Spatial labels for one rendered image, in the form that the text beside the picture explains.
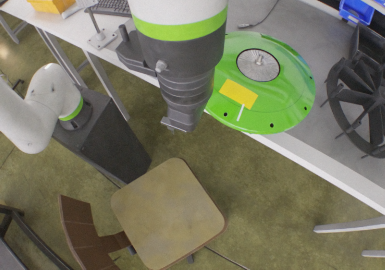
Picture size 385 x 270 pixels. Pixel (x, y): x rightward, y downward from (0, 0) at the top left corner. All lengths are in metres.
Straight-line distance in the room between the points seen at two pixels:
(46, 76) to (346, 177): 0.93
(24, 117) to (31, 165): 1.48
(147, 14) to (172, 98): 0.13
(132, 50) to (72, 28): 0.85
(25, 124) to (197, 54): 0.50
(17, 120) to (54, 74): 0.20
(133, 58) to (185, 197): 0.66
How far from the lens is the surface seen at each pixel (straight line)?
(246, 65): 0.50
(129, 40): 0.30
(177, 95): 0.27
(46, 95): 0.69
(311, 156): 0.65
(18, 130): 0.61
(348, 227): 1.31
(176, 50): 0.20
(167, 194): 0.85
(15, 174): 2.20
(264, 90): 0.47
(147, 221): 0.86
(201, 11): 0.17
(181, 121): 0.33
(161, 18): 0.18
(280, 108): 0.47
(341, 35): 1.11
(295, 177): 1.64
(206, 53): 0.21
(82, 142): 0.82
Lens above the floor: 1.46
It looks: 64 degrees down
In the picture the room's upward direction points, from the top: 4 degrees counter-clockwise
